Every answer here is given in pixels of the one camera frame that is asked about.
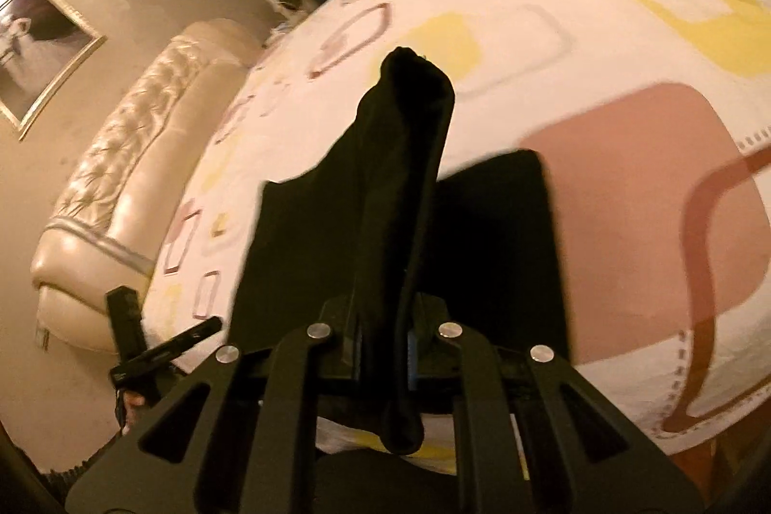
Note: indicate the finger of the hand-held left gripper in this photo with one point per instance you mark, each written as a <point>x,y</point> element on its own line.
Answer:
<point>174,345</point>
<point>127,321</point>

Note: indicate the cream tufted headboard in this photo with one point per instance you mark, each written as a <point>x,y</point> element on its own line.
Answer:
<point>150,128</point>

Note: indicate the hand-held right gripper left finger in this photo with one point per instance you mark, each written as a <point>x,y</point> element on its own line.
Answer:
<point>343,345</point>

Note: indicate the framed wall picture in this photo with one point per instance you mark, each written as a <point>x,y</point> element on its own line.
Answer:
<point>36,44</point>

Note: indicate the person's dark clothing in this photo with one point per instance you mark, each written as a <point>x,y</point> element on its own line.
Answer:
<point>385,484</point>

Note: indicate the patterned bed sheet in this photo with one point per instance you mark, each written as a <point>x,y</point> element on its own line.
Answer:
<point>602,68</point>

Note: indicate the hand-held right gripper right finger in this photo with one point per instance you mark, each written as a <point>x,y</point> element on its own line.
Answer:
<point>421,351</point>

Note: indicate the black pants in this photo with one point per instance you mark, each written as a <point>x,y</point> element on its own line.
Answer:
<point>391,159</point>

